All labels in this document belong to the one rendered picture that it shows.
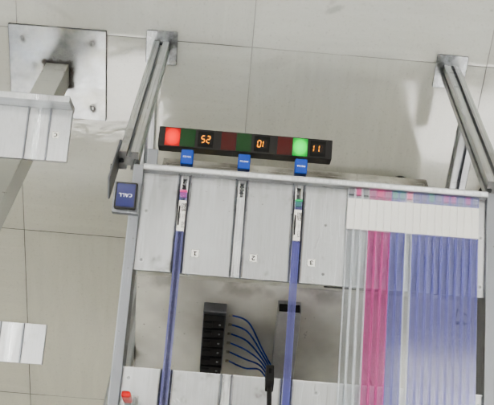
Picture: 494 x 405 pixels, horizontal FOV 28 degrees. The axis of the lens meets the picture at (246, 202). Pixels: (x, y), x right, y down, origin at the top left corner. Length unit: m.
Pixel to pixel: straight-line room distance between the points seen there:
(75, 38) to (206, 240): 0.89
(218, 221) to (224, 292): 0.31
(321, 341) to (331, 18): 0.82
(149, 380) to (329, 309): 0.52
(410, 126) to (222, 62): 0.53
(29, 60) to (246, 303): 0.90
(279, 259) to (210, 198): 0.18
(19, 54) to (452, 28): 1.10
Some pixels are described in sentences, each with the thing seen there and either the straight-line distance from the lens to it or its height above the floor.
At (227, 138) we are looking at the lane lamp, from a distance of 1.97.
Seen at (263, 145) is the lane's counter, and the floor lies 0.66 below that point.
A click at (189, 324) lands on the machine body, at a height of 0.62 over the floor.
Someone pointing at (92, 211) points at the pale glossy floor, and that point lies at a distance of 2.85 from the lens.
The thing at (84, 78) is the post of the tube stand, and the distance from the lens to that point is 2.66.
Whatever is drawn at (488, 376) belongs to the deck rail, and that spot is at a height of 0.96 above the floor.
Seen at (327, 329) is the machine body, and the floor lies 0.62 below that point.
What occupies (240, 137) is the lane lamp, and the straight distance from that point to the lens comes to 1.97.
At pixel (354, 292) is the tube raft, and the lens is 1.89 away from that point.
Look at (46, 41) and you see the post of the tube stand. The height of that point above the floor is 0.01.
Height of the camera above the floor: 2.43
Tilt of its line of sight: 61 degrees down
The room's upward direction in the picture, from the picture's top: 176 degrees counter-clockwise
